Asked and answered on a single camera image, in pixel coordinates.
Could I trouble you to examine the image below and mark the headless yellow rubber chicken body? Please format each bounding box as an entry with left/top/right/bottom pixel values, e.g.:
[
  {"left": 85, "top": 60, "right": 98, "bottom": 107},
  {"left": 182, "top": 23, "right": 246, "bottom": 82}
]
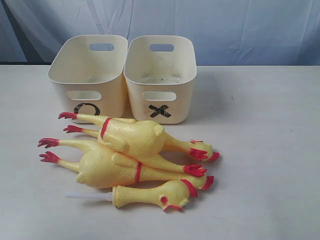
[{"left": 58, "top": 112, "right": 166, "bottom": 159}]

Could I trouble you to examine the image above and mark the detached chicken head with squeaker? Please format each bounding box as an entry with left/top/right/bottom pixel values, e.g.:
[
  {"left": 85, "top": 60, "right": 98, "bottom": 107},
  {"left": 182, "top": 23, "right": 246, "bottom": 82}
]
[{"left": 65, "top": 179, "right": 198, "bottom": 212}]

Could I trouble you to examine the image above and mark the yellow rubber chicken front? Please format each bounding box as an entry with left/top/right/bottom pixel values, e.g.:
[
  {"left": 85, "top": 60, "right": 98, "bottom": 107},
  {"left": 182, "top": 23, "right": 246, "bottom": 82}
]
[{"left": 38, "top": 138, "right": 214, "bottom": 190}]

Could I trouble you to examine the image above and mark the yellow rubber chicken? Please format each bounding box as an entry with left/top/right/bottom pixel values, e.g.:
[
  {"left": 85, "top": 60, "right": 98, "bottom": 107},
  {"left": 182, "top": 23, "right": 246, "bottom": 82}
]
[
  {"left": 38, "top": 138, "right": 214, "bottom": 190},
  {"left": 161, "top": 139, "right": 220, "bottom": 177}
]

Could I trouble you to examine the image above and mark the cream bin marked X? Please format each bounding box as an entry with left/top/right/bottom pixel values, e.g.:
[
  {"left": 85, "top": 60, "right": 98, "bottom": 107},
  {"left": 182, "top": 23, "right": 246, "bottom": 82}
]
[{"left": 123, "top": 35, "right": 197, "bottom": 124}]

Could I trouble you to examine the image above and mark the cream bin marked O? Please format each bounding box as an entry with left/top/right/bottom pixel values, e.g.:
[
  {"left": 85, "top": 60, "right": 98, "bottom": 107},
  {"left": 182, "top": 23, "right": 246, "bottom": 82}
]
[{"left": 48, "top": 34, "right": 128, "bottom": 118}]

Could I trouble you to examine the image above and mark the white backdrop curtain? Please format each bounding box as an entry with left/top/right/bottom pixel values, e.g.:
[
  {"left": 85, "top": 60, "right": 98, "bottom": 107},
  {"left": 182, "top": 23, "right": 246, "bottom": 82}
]
[{"left": 0, "top": 0, "right": 320, "bottom": 66}]

